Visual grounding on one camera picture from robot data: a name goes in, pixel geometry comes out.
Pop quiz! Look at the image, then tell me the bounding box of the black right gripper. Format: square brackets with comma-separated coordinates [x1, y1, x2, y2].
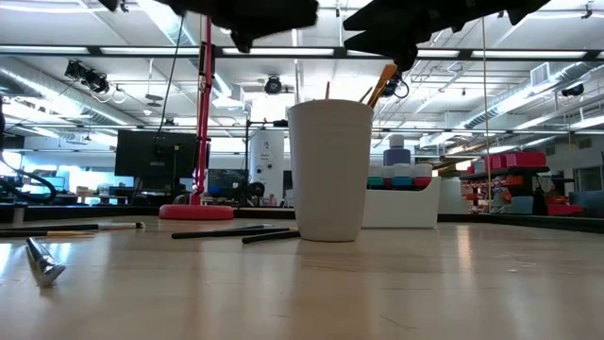
[343, 0, 552, 73]

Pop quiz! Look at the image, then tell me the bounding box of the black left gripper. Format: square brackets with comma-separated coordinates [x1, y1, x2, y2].
[101, 0, 320, 54]

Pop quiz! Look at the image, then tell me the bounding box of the small cerulean blue paint bottle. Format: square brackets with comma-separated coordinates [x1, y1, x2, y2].
[391, 163, 415, 189]

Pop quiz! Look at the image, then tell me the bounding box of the white cup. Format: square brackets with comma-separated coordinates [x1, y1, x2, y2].
[286, 98, 376, 244]

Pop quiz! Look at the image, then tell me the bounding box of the small teal paint bottle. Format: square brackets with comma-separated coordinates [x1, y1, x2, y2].
[366, 164, 386, 189]

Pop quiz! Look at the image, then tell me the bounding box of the black paintbrush with silver ferrule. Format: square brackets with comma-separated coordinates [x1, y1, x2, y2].
[0, 221, 146, 233]
[214, 223, 275, 233]

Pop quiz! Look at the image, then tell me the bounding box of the black paintbrush with wide ferrule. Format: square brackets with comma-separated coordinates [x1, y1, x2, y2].
[25, 236, 67, 288]

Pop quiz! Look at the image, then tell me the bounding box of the overhead beam with lights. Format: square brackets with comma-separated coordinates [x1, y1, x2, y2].
[0, 44, 604, 61]

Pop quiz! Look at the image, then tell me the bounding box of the red desk lamp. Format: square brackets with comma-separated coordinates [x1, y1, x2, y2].
[158, 16, 236, 222]

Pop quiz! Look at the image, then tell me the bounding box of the white cylindrical tank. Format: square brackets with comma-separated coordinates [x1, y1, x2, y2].
[248, 129, 286, 207]

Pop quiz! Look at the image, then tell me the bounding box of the white plastic bin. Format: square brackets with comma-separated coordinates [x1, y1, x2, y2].
[361, 177, 444, 230]

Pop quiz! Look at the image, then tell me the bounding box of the black monitor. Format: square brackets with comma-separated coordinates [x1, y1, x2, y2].
[114, 129, 198, 181]

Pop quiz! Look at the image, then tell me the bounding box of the shelf with red bins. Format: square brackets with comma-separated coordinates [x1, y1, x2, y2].
[460, 150, 586, 217]

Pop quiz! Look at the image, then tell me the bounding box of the blue sofa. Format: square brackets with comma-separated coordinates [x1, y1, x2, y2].
[568, 190, 604, 218]

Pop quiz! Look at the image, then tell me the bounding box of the black ceiling camera with cable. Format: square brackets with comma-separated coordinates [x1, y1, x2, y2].
[379, 70, 411, 100]

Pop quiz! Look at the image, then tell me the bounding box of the black lamp cable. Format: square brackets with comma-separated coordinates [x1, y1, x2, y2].
[131, 13, 188, 208]

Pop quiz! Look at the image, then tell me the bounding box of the black ceiling camera cluster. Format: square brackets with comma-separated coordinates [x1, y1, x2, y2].
[63, 59, 110, 94]

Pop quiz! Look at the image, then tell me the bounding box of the black aluminium table frame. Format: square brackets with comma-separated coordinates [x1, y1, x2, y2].
[0, 203, 604, 236]

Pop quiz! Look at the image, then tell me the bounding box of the black cable loop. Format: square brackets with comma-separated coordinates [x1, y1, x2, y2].
[0, 158, 58, 204]

